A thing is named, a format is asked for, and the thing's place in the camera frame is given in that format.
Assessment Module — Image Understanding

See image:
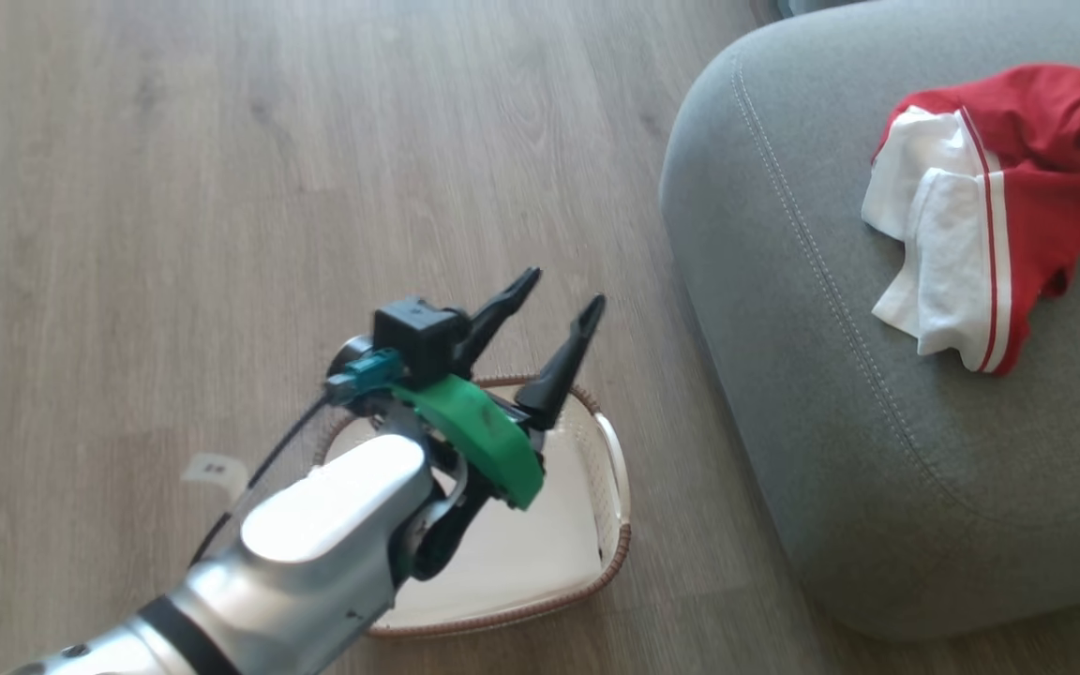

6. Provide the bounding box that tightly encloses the thin black camera cable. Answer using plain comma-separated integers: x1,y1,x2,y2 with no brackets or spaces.
187,348,406,569

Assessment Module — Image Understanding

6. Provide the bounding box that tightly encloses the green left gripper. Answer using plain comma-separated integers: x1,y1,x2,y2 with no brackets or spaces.
381,266,608,582

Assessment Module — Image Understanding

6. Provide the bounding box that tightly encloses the white paper cable tag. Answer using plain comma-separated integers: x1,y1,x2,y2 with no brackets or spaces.
180,452,249,504

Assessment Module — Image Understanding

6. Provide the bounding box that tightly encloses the cream perforated plastic laundry basket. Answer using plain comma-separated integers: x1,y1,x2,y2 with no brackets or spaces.
309,374,634,641

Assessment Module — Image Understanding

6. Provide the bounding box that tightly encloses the red and white garment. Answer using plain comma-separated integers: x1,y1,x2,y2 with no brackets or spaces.
861,62,1080,377

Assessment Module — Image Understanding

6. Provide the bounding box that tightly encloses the grey fabric sofa seat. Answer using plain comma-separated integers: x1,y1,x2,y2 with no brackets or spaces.
659,0,1080,642

